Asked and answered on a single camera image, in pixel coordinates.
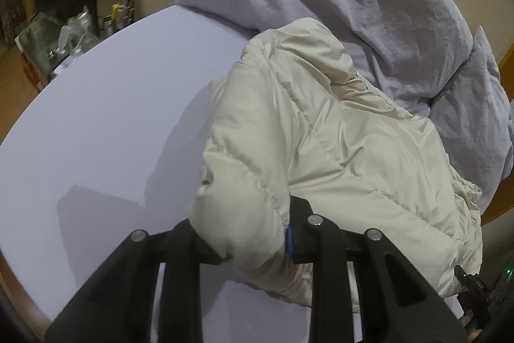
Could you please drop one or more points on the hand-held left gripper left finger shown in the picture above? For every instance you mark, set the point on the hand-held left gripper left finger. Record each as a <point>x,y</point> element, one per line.
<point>188,242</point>

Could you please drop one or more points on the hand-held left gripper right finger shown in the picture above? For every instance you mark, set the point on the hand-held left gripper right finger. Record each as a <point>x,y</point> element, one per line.
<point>290,240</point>

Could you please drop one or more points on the cream puffer jacket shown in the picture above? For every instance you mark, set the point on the cream puffer jacket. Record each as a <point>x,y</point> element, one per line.
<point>341,166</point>

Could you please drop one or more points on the person's right hand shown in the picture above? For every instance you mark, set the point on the person's right hand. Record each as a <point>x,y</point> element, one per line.
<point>470,329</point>

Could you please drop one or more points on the bed with lavender sheet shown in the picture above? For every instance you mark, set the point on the bed with lavender sheet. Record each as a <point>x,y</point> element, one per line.
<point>100,126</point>

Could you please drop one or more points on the cluttered bedside table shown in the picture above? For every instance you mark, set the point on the cluttered bedside table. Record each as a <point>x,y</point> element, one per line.
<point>60,41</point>

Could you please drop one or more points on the yellow capped bottle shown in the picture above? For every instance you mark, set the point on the yellow capped bottle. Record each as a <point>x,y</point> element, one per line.
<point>116,11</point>

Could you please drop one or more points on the orange wooden door frame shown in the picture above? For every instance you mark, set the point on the orange wooden door frame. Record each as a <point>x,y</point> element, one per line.
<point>506,69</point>

